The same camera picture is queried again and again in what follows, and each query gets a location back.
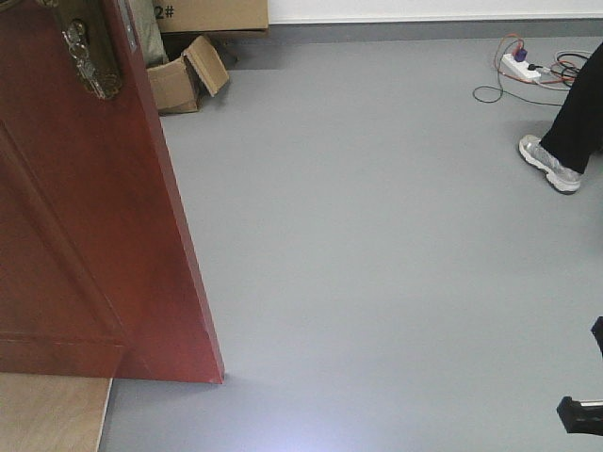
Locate brown wooden door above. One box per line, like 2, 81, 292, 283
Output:
1, 1, 224, 384

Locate brass door lock plate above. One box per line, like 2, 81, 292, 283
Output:
37, 0, 122, 101

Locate black robot part upper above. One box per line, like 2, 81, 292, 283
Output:
591, 315, 603, 354

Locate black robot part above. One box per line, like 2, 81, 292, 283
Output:
591, 315, 603, 354
557, 396, 602, 436

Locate plywood door base platform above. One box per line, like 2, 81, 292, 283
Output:
1, 373, 112, 451

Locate black robot part lower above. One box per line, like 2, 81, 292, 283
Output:
557, 396, 602, 436

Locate open cardboard box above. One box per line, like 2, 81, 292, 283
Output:
147, 36, 230, 116

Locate large cardboard box printed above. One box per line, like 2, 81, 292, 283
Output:
153, 0, 269, 33

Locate white power strip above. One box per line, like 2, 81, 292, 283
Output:
499, 54, 541, 83

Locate grey sneaker right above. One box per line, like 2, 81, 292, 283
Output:
518, 135, 581, 194

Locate purple plug adapter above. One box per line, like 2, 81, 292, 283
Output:
513, 47, 527, 63

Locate person right leg black trousers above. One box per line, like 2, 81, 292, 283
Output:
540, 44, 602, 174

